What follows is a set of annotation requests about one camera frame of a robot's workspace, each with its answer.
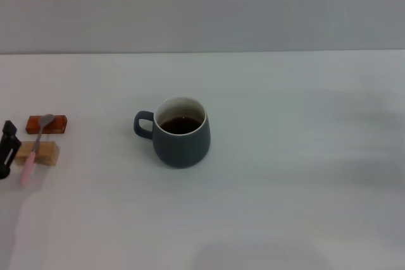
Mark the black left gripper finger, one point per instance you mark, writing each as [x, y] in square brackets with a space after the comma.
[8, 153]

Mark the dark grey ceramic coffee mug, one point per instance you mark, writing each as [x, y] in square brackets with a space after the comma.
[182, 146]

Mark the light tan wooden block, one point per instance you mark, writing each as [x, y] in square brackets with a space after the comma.
[47, 153]

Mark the reddish brown wooden block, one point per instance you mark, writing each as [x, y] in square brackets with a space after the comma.
[58, 124]

